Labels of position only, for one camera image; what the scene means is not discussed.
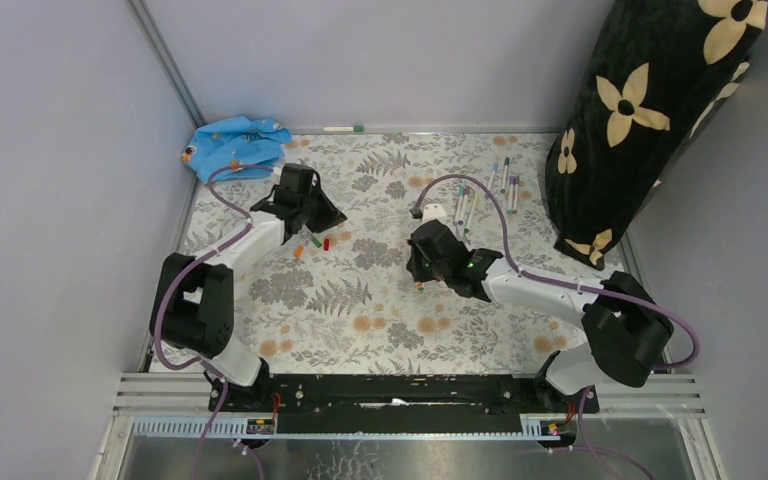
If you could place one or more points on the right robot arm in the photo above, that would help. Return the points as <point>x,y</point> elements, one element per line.
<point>625,334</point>

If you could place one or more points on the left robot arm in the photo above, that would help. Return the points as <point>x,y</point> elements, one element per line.
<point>193,316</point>

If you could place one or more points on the floral table mat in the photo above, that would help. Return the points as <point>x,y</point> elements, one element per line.
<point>354,308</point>

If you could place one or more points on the blue patterned cloth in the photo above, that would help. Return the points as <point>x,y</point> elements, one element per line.
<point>236,148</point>

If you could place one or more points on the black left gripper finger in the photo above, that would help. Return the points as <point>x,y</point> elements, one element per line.
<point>325,213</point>
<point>306,216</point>

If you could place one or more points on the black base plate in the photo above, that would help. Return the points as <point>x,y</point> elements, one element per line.
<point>399,404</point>

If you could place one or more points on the black floral plush pillow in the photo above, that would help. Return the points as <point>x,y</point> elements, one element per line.
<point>657,70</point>

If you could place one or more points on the light blue cap marker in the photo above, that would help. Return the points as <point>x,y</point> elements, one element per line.
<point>492,176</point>

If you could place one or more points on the pale yellow cap marker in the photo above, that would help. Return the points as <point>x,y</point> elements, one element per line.
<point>467,227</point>

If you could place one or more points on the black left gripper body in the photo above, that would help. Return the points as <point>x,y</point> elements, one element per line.
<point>304,201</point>

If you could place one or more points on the green-capped marker by wall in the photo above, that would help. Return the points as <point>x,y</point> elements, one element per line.
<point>344,129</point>

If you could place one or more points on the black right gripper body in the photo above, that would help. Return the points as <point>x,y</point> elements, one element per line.
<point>422,270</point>

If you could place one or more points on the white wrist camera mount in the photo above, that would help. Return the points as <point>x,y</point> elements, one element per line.
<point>433,212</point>

